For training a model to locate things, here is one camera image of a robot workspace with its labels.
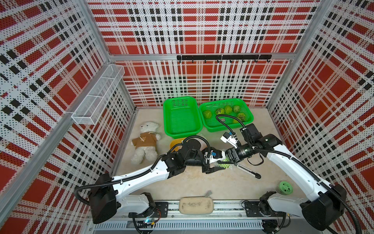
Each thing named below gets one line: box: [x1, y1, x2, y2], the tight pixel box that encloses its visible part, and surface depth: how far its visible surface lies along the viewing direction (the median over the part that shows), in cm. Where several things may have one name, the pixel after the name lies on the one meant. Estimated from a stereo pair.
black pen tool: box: [235, 163, 262, 179], surface depth 88 cm
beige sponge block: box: [178, 195, 215, 215], surface depth 73 cm
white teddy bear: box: [130, 121, 162, 165], surface depth 95 cm
